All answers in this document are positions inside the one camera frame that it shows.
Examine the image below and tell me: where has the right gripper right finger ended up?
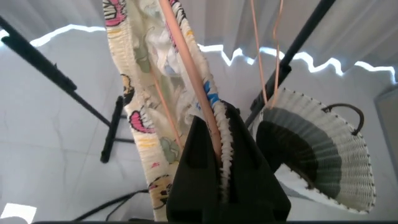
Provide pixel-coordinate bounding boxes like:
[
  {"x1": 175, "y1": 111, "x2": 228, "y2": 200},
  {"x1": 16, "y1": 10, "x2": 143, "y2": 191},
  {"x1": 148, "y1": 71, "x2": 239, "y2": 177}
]
[{"x1": 222, "y1": 101, "x2": 292, "y2": 222}]

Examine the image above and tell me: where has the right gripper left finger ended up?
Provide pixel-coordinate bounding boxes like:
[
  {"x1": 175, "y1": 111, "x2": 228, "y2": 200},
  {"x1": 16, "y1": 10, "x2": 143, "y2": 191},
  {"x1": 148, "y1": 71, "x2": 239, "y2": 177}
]
[{"x1": 166, "y1": 115, "x2": 223, "y2": 222}]

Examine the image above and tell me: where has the cream printed garment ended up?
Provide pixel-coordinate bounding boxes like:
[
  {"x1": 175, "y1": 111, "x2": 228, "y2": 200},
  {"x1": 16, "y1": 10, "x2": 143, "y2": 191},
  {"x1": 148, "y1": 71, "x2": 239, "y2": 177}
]
[{"x1": 102, "y1": 0, "x2": 234, "y2": 222}]

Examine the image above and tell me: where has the white laundry basket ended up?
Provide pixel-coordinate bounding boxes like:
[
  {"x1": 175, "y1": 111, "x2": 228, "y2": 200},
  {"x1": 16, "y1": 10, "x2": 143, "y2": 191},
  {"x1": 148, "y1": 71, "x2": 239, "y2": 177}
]
[{"x1": 248, "y1": 86, "x2": 377, "y2": 215}]

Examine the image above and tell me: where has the black clothes rack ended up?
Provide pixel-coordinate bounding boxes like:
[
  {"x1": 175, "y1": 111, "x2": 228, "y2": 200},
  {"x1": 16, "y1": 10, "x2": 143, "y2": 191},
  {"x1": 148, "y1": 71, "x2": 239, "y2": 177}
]
[{"x1": 0, "y1": 0, "x2": 336, "y2": 164}]

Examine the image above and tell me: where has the white curtain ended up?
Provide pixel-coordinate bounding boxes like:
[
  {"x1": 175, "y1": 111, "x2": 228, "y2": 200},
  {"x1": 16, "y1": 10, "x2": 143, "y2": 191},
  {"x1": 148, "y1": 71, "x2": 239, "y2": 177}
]
[{"x1": 0, "y1": 0, "x2": 398, "y2": 85}]

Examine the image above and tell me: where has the black cable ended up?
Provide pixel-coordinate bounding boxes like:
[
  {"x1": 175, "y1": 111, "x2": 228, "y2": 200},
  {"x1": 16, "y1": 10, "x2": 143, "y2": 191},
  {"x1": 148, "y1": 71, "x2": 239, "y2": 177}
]
[{"x1": 74, "y1": 188, "x2": 150, "y2": 222}]

